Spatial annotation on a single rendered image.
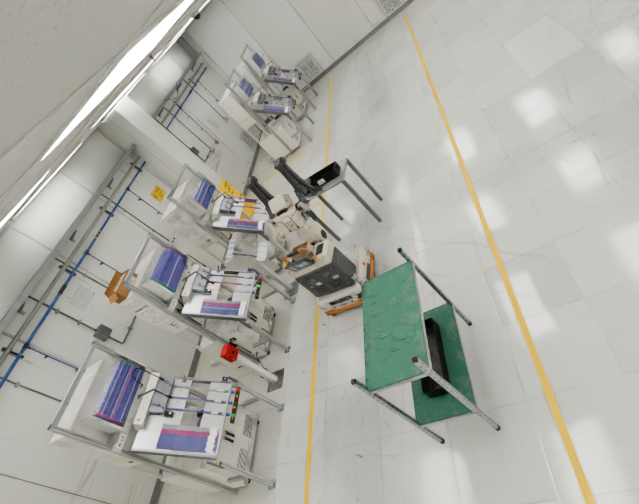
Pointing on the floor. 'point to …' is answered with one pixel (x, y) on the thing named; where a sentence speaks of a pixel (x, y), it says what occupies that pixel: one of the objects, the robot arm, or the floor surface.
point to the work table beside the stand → (348, 189)
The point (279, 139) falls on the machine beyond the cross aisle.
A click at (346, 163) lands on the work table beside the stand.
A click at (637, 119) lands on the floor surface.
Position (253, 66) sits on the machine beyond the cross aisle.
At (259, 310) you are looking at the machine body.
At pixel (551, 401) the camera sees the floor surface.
